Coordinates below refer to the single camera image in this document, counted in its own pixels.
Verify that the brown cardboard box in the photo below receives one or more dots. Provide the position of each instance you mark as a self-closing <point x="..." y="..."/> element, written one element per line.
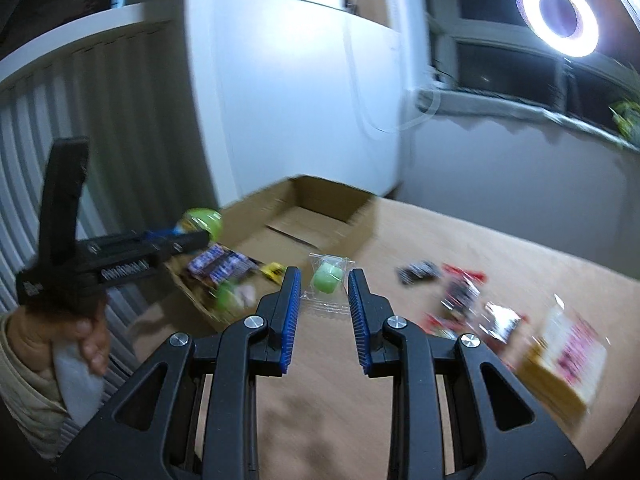
<point x="283" y="223"/>

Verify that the black white candy wrapper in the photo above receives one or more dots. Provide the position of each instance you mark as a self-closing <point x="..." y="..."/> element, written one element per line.
<point x="421" y="271"/>

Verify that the clear red snack packet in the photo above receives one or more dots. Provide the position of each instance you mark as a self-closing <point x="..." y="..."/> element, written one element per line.
<point x="440" y="327"/>

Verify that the potted spider plant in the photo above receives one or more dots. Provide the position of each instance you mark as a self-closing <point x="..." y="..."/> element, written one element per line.
<point x="626" y="117"/>

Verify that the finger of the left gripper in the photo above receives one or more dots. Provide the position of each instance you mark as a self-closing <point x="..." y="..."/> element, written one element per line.
<point x="185" y="243"/>
<point x="166" y="234"/>

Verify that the snickers bar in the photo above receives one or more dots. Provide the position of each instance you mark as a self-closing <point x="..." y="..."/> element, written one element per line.
<point x="218" y="264"/>

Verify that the person left hand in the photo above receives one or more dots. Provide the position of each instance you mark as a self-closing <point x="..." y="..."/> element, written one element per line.
<point x="32" y="336"/>

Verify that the red black snack packet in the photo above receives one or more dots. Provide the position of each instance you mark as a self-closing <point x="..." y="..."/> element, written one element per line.
<point x="462" y="290"/>

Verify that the sliced bread loaf bag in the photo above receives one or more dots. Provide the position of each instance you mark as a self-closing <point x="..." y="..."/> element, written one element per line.
<point x="564" y="363"/>

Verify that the white refrigerator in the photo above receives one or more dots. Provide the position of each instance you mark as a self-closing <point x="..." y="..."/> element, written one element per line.
<point x="318" y="87"/>

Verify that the green round snack pack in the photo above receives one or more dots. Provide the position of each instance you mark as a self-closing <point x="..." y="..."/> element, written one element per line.
<point x="201" y="219"/>

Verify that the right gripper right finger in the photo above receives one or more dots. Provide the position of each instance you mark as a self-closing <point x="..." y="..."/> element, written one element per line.
<point x="499" y="430"/>

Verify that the pink white snack bar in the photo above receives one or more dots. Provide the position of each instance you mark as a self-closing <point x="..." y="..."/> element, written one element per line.
<point x="246" y="296"/>

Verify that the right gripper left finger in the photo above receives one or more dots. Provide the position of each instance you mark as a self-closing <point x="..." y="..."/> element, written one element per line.
<point x="189" y="411"/>

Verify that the green mochi clear wrapper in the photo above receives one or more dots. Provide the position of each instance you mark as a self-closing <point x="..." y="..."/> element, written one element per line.
<point x="326" y="291"/>

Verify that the bright ring light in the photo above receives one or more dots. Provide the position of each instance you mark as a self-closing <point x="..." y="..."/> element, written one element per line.
<point x="568" y="26"/>

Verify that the green snack packet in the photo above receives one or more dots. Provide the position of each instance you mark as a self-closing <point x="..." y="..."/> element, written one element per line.
<point x="225" y="298"/>

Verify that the black light tripod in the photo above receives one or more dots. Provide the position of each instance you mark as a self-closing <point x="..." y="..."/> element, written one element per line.
<point x="565" y="94"/>

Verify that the grey window sill cover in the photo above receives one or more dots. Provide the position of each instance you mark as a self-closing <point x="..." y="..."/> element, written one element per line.
<point x="469" y="104"/>

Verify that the yellow snack packet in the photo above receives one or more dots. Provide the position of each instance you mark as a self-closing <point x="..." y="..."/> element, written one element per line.
<point x="273" y="271"/>

